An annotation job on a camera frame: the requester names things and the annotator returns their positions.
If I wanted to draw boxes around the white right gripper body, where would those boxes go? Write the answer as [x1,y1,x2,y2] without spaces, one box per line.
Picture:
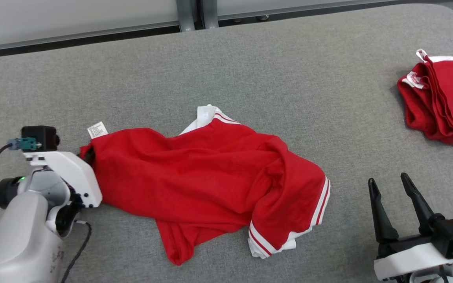
[374,234,453,281]

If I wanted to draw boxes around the teal left camera connector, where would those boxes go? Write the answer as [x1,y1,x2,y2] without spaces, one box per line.
[7,138,42,151]

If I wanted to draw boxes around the grey rounded door bumper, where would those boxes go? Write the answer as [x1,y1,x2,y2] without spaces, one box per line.
[201,0,219,29]
[176,0,196,32]

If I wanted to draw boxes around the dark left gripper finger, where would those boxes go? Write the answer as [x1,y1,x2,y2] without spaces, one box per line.
[79,145,96,166]

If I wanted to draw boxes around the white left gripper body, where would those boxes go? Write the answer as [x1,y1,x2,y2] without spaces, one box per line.
[24,151,103,209]

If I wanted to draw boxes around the red and white jersey shirt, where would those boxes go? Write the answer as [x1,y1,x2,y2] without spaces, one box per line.
[79,104,331,266]

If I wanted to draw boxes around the red shorts with white hem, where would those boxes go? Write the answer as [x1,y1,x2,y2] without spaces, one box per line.
[397,49,453,146]

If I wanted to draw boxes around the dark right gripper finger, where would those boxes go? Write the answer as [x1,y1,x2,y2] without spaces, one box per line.
[368,178,399,243]
[401,172,435,235]

